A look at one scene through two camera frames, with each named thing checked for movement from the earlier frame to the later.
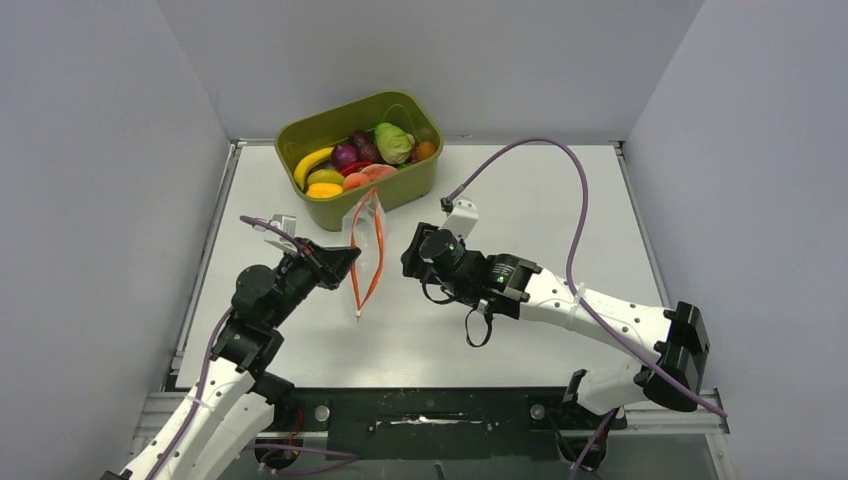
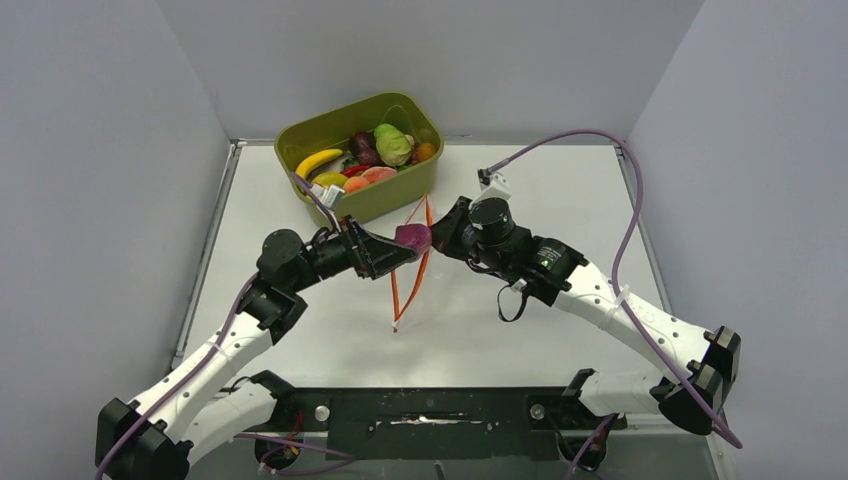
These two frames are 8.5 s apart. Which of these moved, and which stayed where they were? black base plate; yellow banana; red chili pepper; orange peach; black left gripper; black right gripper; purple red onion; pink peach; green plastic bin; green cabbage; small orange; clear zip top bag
Moved: black right gripper; clear zip top bag; purple red onion; black left gripper
Stayed: orange peach; red chili pepper; pink peach; green cabbage; small orange; green plastic bin; yellow banana; black base plate
